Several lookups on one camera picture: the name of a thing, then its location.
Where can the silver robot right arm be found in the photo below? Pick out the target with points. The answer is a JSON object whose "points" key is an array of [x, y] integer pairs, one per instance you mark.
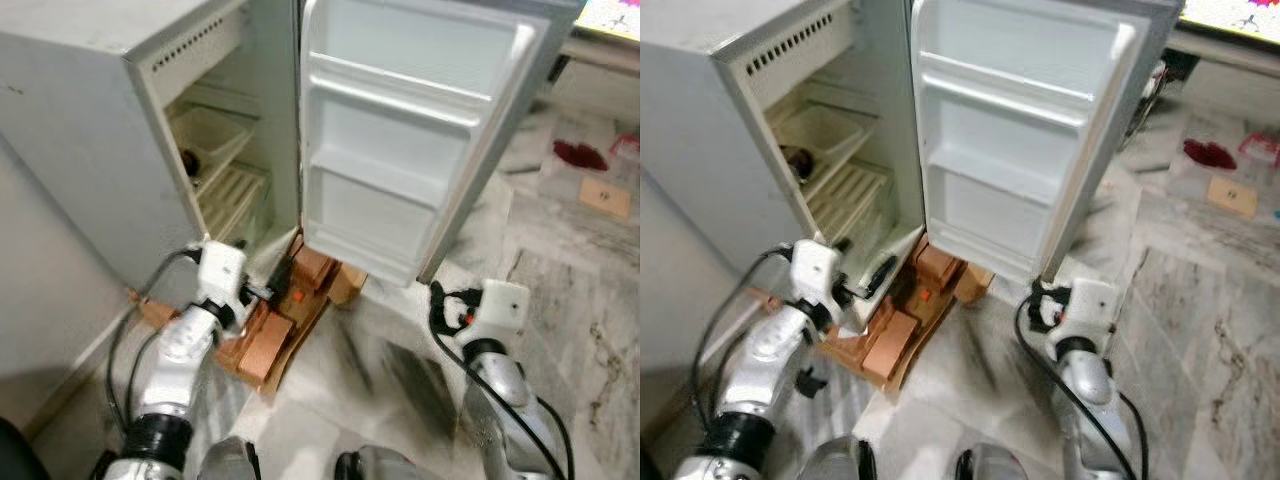
{"points": [[505, 385], [1090, 385]]}

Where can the clear plastic fridge tray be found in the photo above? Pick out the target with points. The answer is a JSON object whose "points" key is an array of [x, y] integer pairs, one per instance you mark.
{"points": [[825, 132], [212, 135]]}

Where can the white fridge door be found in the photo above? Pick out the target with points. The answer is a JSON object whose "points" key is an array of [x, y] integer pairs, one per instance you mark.
{"points": [[1010, 150], [400, 150]]}

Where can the white mini fridge body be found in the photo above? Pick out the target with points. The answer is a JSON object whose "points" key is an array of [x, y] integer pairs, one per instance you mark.
{"points": [[690, 140], [70, 120]]}

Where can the tan wooden block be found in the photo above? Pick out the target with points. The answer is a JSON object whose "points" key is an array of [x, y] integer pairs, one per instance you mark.
{"points": [[972, 283], [348, 284]]}

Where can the dark round food item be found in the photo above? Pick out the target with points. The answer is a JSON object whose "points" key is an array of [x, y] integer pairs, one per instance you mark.
{"points": [[189, 163], [797, 163]]}

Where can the grey robot right leg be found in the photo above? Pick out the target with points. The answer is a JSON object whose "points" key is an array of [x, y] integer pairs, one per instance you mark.
{"points": [[995, 465], [380, 465]]}

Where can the grey robot leg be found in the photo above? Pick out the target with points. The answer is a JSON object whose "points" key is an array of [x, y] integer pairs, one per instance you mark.
{"points": [[380, 465], [228, 460], [835, 460], [995, 465]]}

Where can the grey robot left leg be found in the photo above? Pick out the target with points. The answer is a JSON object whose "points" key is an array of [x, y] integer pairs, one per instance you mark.
{"points": [[835, 460], [228, 460]]}

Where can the small brown cardboard piece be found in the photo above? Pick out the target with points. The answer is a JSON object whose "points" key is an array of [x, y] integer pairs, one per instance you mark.
{"points": [[605, 198], [1232, 197]]}

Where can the dark red slipper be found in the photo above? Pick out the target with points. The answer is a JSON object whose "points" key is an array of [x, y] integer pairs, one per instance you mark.
{"points": [[1222, 158], [568, 152], [593, 159], [1198, 152]]}

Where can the red white packet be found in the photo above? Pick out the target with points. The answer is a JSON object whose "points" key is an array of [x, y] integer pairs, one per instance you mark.
{"points": [[626, 146], [1260, 148]]}

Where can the grey television stand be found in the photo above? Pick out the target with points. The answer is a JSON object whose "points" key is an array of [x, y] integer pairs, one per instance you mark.
{"points": [[600, 80], [1225, 75]]}

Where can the bright television screen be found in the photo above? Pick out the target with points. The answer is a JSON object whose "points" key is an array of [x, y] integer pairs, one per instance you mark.
{"points": [[612, 18], [1235, 15]]}

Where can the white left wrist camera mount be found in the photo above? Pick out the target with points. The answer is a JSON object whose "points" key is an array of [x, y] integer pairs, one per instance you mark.
{"points": [[815, 270], [220, 270]]}

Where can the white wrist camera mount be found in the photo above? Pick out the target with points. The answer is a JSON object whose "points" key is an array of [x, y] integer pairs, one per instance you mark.
{"points": [[500, 305], [815, 270], [220, 270], [1092, 305]]}

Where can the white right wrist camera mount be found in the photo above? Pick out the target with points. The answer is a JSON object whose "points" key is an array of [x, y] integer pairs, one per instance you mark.
{"points": [[500, 305], [1092, 305]]}

